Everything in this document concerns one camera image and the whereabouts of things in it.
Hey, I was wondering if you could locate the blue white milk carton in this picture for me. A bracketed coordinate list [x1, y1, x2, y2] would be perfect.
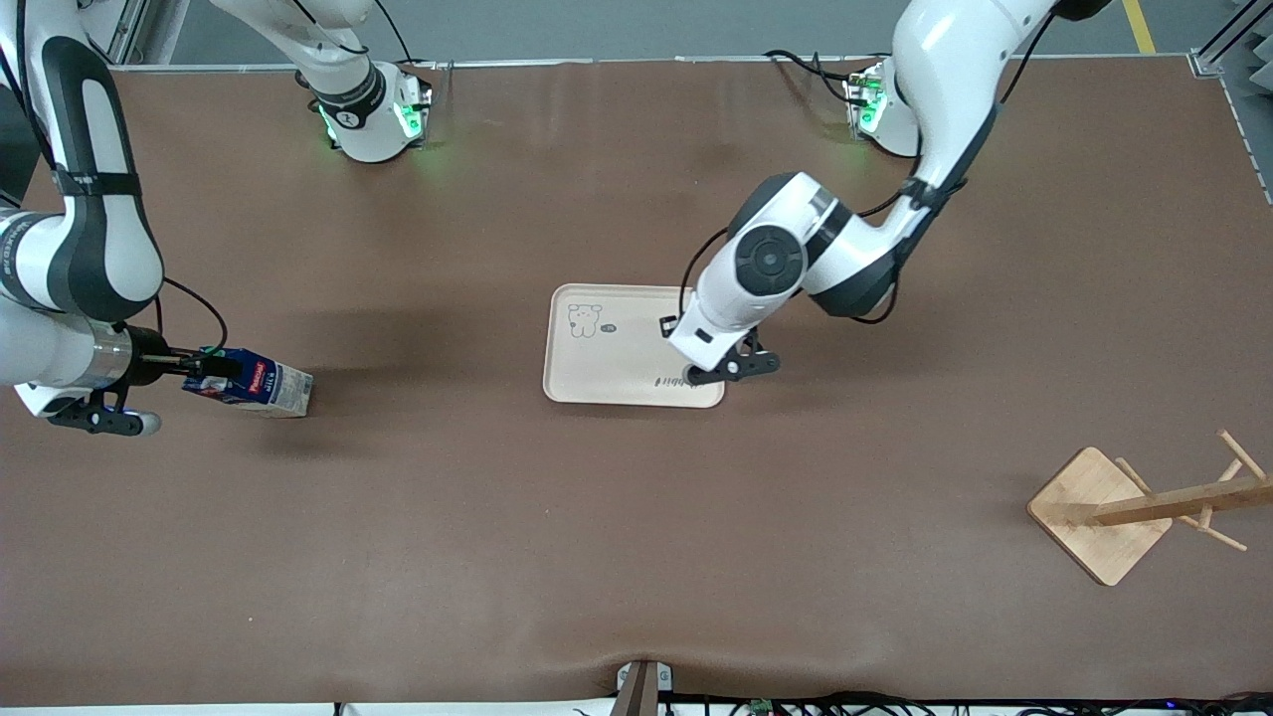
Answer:
[181, 346, 315, 420]

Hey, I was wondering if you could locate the beige rectangular tray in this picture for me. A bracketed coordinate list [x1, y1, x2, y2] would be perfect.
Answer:
[542, 283, 727, 409]

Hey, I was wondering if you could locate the wooden mug rack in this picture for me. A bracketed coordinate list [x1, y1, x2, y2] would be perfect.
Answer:
[1026, 428, 1273, 588]

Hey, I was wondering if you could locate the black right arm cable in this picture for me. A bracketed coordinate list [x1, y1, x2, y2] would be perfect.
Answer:
[119, 274, 231, 361]

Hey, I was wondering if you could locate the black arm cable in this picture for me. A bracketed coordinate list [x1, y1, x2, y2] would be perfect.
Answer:
[678, 10, 1057, 329]
[119, 274, 231, 361]

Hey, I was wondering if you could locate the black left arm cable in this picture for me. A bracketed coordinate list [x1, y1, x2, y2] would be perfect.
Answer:
[678, 10, 1057, 329]

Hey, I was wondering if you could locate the black left base cable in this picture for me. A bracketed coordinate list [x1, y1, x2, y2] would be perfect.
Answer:
[763, 47, 861, 107]

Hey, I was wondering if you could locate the black base cable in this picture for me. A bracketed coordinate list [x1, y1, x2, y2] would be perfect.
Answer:
[763, 47, 861, 107]
[373, 0, 446, 73]

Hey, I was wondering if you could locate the aluminium frame profile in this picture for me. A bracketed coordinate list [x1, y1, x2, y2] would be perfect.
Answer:
[1188, 0, 1273, 81]
[78, 0, 152, 69]

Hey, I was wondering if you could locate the black right base cable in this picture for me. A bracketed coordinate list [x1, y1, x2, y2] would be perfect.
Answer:
[373, 0, 446, 73]

